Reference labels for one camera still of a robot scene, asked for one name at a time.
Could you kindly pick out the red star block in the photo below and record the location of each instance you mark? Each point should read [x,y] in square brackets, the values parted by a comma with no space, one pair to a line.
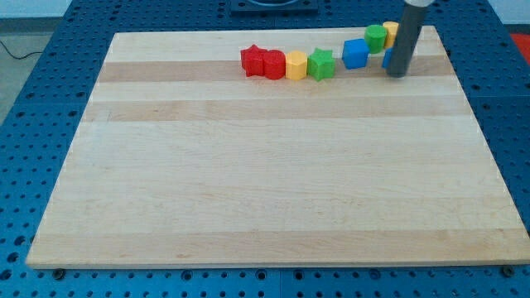
[252,60]

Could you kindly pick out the yellow hexagon block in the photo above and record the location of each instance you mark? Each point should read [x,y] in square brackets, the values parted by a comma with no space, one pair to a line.
[296,65]

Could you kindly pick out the green star block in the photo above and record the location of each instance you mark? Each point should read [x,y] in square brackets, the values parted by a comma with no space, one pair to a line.
[321,64]

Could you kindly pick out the wooden board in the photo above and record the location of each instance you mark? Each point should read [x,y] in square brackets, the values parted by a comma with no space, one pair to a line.
[180,160]

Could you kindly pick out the red cylinder block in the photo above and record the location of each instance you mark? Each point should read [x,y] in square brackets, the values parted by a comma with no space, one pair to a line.
[274,64]

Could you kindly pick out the blue cube block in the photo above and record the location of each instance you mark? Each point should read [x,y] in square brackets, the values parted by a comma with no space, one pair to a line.
[355,54]

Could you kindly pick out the blue block behind rod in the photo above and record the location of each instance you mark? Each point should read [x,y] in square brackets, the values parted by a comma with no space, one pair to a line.
[387,57]

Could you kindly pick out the green cylinder block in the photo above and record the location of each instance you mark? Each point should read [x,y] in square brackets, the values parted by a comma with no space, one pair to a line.
[375,37]

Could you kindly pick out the yellow block behind rod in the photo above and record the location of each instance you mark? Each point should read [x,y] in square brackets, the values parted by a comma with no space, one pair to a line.
[392,30]

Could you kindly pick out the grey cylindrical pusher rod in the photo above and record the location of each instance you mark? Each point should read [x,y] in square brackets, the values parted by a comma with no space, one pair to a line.
[413,15]

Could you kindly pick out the red object at right edge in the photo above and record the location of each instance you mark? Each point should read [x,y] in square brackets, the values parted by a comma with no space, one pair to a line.
[522,42]

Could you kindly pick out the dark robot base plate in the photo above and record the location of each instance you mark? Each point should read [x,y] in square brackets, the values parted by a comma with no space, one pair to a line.
[251,7]

